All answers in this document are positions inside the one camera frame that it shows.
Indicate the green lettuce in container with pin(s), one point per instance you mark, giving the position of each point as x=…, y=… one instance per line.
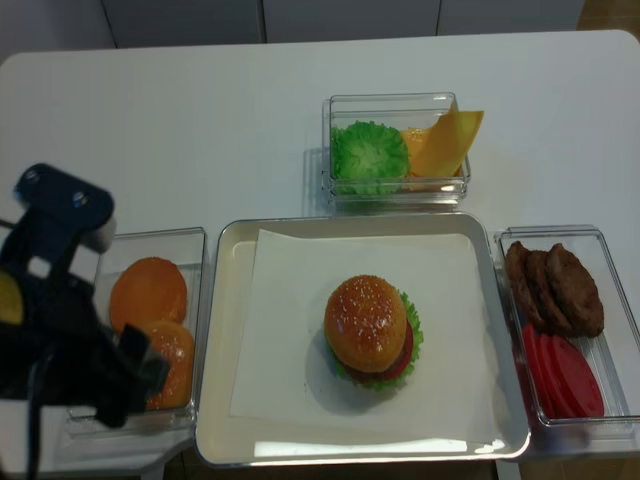
x=368, y=150

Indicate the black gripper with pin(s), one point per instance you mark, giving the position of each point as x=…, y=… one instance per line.
x=54, y=348

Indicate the yellow cheese slice flat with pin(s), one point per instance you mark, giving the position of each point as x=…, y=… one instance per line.
x=418, y=144

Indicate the red tomato slice under patty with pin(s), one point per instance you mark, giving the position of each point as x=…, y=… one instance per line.
x=403, y=360

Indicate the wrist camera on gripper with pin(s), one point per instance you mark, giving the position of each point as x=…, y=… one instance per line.
x=62, y=212

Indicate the sesame bun in container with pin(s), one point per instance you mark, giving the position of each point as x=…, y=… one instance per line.
x=175, y=343

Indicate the brown patty left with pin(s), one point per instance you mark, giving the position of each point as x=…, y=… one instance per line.
x=515, y=261

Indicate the sesame bun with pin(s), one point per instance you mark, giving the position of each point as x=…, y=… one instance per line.
x=175, y=343
x=366, y=324

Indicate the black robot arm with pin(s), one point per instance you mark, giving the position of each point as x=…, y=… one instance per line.
x=56, y=351

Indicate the yellow cheese slice upright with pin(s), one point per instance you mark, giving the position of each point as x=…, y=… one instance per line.
x=451, y=139

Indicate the sesame bun top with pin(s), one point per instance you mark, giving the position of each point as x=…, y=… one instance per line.
x=366, y=324

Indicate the white parchment paper sheet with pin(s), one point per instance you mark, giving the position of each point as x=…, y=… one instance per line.
x=285, y=372

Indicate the red tomato slice middle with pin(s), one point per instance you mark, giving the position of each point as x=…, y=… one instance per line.
x=563, y=408

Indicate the plain brown bun bottom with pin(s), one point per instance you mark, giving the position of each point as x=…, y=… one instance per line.
x=150, y=290

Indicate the clear container patties and tomato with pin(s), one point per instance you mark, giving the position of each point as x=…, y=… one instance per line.
x=613, y=356

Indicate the silver metal baking tray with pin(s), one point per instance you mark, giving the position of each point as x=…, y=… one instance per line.
x=225, y=439

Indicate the green lettuce leaf under patty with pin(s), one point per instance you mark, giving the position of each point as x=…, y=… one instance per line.
x=414, y=319

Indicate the clear container with buns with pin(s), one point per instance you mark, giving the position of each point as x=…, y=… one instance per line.
x=187, y=249

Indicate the clear container lettuce and cheese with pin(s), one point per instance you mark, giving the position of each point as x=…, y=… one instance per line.
x=400, y=111

